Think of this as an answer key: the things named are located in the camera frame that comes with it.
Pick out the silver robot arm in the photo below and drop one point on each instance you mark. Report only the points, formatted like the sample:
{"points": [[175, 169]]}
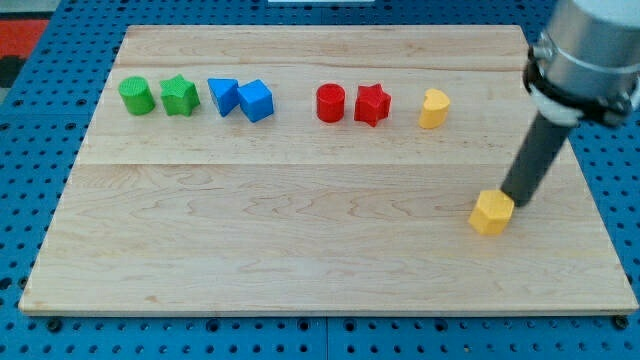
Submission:
{"points": [[585, 64]]}

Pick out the yellow heart block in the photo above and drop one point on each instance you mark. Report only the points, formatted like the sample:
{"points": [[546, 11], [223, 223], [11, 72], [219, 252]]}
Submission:
{"points": [[434, 109]]}

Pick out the light wooden board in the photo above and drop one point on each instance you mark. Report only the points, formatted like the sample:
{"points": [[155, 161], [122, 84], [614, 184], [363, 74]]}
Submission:
{"points": [[211, 216]]}

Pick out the red cylinder block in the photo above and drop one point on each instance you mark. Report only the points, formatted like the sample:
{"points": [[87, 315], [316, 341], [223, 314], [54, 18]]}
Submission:
{"points": [[330, 102]]}

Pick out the red star block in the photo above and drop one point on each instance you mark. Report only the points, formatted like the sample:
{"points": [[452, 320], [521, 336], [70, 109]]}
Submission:
{"points": [[372, 104]]}

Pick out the blue cube block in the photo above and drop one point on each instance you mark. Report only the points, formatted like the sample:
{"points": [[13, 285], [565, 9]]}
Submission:
{"points": [[256, 100]]}

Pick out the blue triangle block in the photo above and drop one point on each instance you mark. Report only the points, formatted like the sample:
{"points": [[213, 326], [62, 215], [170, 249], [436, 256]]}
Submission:
{"points": [[224, 92]]}

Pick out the green star block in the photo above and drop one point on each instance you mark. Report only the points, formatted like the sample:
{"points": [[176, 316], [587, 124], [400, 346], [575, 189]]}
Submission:
{"points": [[179, 96]]}

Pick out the yellow pentagon block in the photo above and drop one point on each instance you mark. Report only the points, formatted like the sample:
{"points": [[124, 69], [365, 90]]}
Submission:
{"points": [[492, 212]]}

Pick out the green cylinder block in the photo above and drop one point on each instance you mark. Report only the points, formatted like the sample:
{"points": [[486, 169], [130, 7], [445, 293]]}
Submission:
{"points": [[136, 95]]}

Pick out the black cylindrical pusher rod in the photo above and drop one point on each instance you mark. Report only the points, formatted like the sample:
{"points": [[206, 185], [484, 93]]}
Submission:
{"points": [[539, 149]]}

